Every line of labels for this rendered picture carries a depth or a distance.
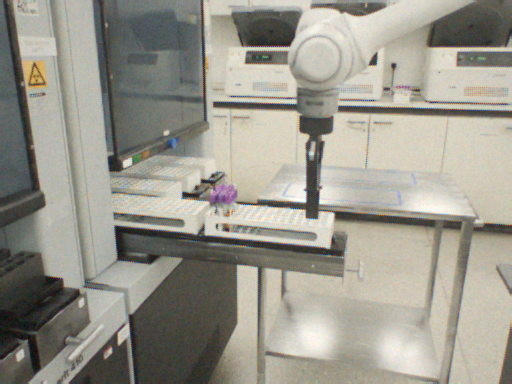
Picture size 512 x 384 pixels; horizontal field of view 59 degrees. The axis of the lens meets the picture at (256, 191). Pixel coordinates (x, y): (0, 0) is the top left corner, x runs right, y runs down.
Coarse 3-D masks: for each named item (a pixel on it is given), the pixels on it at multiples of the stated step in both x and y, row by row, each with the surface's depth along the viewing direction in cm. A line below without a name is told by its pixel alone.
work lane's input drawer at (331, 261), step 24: (120, 240) 111; (144, 240) 109; (168, 240) 108; (192, 240) 106; (216, 240) 106; (240, 240) 104; (336, 240) 104; (240, 264) 105; (264, 264) 103; (288, 264) 102; (312, 264) 100; (336, 264) 99; (360, 264) 106
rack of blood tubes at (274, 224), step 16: (240, 208) 111; (256, 208) 111; (272, 208) 111; (208, 224) 106; (240, 224) 104; (256, 224) 103; (272, 224) 102; (288, 224) 101; (304, 224) 102; (320, 224) 101; (272, 240) 103; (288, 240) 102; (304, 240) 106; (320, 240) 100
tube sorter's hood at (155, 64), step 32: (128, 0) 104; (160, 0) 119; (192, 0) 140; (128, 32) 105; (160, 32) 121; (192, 32) 142; (128, 64) 106; (160, 64) 122; (192, 64) 144; (128, 96) 107; (160, 96) 124; (192, 96) 146; (128, 128) 108; (160, 128) 125; (192, 128) 145
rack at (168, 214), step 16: (128, 208) 110; (144, 208) 110; (160, 208) 110; (176, 208) 110; (192, 208) 110; (208, 208) 114; (128, 224) 111; (144, 224) 110; (160, 224) 115; (176, 224) 115; (192, 224) 107
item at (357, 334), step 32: (288, 192) 138; (320, 192) 138; (352, 192) 138; (384, 192) 138; (416, 192) 139; (448, 192) 139; (480, 224) 126; (288, 320) 167; (320, 320) 167; (352, 320) 167; (384, 320) 167; (416, 320) 167; (448, 320) 131; (288, 352) 149; (320, 352) 149; (352, 352) 149; (384, 352) 149; (416, 352) 149; (448, 352) 133
